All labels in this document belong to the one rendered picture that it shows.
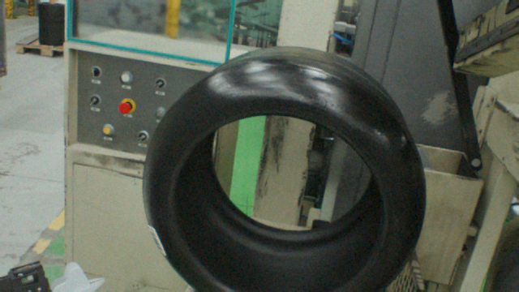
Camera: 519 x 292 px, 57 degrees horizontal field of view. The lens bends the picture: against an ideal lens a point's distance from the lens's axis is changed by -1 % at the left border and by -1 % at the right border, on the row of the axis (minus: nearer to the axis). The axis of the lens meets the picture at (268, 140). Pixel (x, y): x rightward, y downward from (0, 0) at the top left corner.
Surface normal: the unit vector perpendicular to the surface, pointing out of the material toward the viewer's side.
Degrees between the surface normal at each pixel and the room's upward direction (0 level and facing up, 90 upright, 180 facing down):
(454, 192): 90
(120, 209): 90
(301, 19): 90
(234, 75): 48
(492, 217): 90
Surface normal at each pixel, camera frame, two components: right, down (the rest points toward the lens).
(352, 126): -0.04, 0.18
